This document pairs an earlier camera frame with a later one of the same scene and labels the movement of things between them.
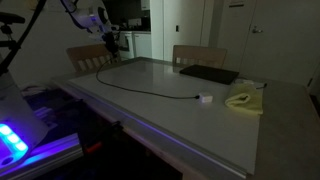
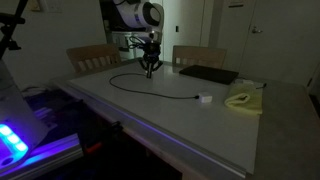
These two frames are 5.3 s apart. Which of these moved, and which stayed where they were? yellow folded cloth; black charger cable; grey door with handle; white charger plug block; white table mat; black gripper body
Moved: black charger cable; black gripper body
Stayed: white charger plug block; yellow folded cloth; white table mat; grey door with handle
